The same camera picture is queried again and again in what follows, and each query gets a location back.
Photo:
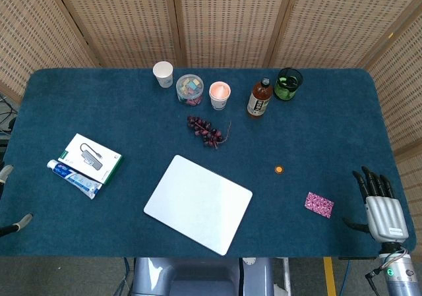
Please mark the bunch of purple grapes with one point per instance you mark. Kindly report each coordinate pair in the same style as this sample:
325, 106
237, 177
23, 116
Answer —
204, 131

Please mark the black mesh pen holder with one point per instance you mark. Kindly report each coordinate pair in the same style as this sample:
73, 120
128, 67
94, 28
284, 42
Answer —
287, 85

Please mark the white table leg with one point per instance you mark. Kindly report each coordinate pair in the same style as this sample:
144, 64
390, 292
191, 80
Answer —
285, 276

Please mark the small orange disc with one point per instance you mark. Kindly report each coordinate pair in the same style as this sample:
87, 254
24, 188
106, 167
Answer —
279, 169

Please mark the blue white toothpaste tube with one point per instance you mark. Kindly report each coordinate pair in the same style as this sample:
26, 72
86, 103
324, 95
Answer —
74, 178

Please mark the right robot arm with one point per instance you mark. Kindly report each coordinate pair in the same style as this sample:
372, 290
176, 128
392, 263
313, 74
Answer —
400, 276

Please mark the tea bottle with black cap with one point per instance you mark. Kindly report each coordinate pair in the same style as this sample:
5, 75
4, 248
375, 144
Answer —
259, 101

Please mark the grey blue robot torso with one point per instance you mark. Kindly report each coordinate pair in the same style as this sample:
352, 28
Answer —
198, 276

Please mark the white green usb hub box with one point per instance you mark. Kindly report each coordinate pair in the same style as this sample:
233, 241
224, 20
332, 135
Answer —
90, 157

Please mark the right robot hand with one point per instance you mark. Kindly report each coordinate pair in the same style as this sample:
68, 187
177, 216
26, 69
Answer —
385, 213

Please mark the clear jar of binder clips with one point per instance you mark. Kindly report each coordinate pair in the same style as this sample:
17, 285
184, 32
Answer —
189, 88

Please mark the pink marbled rectangular block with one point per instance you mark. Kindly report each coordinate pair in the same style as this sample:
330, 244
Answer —
319, 205

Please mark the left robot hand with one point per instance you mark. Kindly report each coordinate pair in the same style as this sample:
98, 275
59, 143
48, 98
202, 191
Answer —
6, 172

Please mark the blue table cloth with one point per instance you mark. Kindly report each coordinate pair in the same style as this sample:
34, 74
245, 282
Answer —
296, 137

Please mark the paper cup with orange inside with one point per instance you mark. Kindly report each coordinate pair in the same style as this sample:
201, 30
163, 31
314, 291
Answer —
219, 93

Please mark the white board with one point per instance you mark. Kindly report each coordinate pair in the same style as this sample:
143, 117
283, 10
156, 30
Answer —
198, 203

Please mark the empty white paper cup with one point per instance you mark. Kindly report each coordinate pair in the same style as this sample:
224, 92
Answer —
163, 73

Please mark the woven wooden folding screen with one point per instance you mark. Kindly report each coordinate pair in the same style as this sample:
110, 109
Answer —
230, 19

